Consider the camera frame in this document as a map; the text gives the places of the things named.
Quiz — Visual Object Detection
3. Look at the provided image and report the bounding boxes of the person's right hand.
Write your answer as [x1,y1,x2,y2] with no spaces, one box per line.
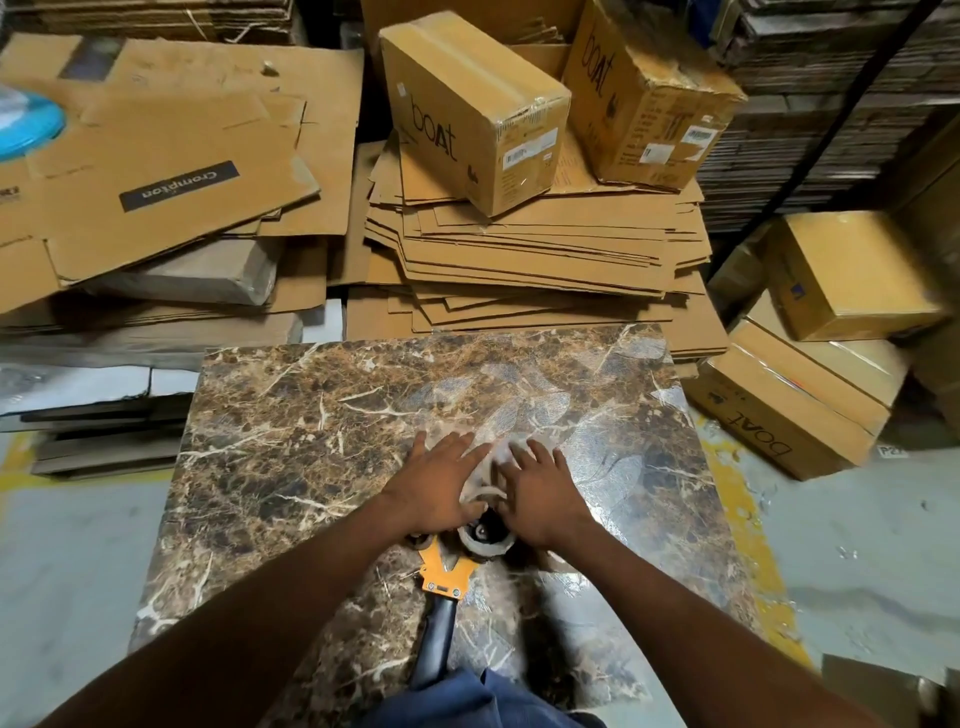
[492,438,595,554]

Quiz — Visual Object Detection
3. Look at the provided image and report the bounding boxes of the person's left hand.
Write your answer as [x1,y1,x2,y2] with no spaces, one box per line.
[378,430,494,538]

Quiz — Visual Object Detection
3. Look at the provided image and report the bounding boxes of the clear packing tape roll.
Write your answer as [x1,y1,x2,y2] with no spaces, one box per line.
[456,483,520,562]

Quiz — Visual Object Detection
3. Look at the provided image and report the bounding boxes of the orange black tape dispenser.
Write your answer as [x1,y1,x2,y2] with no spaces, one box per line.
[405,528,526,691]

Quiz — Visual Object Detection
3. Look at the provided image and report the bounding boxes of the person's right forearm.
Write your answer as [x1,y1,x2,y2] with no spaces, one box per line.
[553,513,890,728]

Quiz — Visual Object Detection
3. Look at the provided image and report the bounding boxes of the person's left forearm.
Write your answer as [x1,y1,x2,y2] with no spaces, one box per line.
[33,491,426,728]

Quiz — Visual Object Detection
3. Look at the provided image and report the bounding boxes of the person's blue trousers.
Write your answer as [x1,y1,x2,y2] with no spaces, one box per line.
[358,667,609,728]

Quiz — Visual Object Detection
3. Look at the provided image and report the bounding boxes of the stack of flattened cardboard sheets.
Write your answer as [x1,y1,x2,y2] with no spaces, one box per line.
[343,133,730,363]

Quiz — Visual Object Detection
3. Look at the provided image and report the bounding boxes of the long printed cardboard box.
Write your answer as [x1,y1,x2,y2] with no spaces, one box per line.
[684,341,879,482]

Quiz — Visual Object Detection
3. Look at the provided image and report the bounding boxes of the small brown carton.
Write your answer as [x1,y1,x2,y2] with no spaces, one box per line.
[707,238,771,307]

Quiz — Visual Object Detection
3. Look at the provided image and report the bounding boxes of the plastic-wrapped brown package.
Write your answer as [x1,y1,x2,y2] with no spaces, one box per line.
[81,238,285,308]

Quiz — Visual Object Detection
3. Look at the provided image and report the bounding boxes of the layered cardboard sheets pile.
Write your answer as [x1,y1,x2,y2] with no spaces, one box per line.
[0,236,346,372]

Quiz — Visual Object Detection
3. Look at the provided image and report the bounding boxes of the taped flat cardboard box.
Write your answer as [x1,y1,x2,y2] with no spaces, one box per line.
[729,288,913,438]

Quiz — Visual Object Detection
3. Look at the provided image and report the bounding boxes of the low pile of cardboard boards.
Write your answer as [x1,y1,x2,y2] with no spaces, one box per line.
[28,393,194,482]

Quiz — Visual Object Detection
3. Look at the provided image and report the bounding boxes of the small square cardboard box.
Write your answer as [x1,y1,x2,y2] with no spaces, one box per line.
[763,210,948,343]

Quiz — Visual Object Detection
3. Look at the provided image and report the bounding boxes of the sealed cardboard box white label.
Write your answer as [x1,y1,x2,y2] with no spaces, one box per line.
[379,10,573,219]

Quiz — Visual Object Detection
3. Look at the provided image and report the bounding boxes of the flattened cardboard sheet black label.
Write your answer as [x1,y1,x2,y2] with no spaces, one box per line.
[0,91,321,316]

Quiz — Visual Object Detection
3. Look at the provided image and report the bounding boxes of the large flattened cardboard sheet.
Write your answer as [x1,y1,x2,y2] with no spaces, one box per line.
[0,33,366,240]

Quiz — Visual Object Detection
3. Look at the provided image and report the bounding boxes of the tilted cardboard box white labels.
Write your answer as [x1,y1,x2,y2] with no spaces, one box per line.
[561,0,748,193]

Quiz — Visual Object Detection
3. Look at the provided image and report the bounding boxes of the tall stack of corrugated sheets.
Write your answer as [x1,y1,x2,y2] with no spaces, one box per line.
[696,0,960,235]

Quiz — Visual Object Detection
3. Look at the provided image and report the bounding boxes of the blue plastic item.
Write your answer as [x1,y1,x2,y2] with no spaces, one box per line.
[0,84,68,164]

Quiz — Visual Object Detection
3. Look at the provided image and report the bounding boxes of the black diagonal strap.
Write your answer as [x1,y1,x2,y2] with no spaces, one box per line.
[708,0,948,260]

